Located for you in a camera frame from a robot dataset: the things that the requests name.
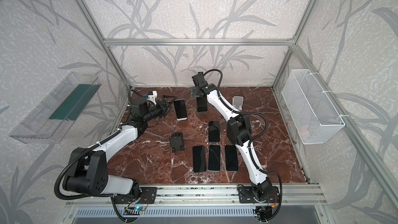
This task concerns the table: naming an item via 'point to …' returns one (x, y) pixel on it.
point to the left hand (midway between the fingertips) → (176, 97)
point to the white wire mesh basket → (315, 118)
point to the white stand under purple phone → (182, 119)
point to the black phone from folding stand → (199, 160)
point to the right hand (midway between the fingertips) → (201, 85)
